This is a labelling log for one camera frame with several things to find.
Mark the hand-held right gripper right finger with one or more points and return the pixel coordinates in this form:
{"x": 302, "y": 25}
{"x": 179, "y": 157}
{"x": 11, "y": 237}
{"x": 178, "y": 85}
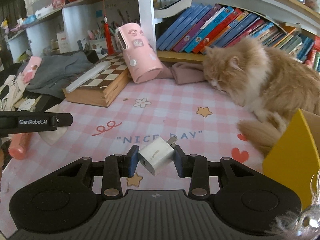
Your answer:
{"x": 178, "y": 162}

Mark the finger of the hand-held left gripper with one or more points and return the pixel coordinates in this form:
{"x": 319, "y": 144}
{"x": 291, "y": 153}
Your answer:
{"x": 63, "y": 120}

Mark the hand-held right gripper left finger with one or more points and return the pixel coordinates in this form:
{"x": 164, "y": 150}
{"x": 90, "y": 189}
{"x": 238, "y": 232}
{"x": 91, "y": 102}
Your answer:
{"x": 133, "y": 163}

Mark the cream cube block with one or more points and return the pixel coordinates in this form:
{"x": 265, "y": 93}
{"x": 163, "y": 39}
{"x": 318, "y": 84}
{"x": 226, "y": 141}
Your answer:
{"x": 52, "y": 136}

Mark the white cube charger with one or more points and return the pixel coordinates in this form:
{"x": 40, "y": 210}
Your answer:
{"x": 156, "y": 158}

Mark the yellow cardboard box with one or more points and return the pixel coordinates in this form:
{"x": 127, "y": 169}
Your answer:
{"x": 290, "y": 155}

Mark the coral pink bottle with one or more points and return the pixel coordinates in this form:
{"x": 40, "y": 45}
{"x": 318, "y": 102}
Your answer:
{"x": 18, "y": 147}

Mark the white tote bag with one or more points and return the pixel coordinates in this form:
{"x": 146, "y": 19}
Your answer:
{"x": 10, "y": 92}

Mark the grey cloth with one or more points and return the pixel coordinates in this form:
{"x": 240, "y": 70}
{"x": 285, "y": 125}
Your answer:
{"x": 57, "y": 72}

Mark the white pen case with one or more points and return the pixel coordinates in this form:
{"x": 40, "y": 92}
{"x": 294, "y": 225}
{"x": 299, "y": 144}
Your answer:
{"x": 87, "y": 77}

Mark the pink checked tablecloth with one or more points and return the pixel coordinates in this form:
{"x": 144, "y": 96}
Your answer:
{"x": 162, "y": 105}

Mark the wooden chess board box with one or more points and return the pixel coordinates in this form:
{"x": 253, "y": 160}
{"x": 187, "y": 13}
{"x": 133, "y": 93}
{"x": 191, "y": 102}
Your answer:
{"x": 112, "y": 67}

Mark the white red label box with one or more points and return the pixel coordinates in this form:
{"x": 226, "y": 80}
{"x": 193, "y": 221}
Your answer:
{"x": 62, "y": 42}

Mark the white pen cup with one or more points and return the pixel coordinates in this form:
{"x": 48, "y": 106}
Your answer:
{"x": 97, "y": 45}

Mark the folded pink cloth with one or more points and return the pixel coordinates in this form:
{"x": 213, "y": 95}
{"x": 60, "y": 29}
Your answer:
{"x": 185, "y": 73}

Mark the red tassel ornament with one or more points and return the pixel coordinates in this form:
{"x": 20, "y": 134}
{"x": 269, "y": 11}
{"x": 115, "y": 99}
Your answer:
{"x": 109, "y": 37}

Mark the pink cylinder holder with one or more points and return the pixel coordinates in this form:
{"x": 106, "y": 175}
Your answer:
{"x": 140, "y": 55}

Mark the orange fluffy cat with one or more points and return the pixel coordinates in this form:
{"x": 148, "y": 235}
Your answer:
{"x": 262, "y": 80}

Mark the row of colourful books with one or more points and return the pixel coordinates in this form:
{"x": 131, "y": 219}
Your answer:
{"x": 200, "y": 30}

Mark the silver fuzzy object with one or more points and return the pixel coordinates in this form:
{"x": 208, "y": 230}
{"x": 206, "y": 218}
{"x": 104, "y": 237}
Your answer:
{"x": 302, "y": 220}

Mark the white shelf unit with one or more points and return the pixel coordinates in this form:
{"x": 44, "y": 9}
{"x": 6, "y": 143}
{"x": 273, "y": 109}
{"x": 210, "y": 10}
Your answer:
{"x": 146, "y": 5}

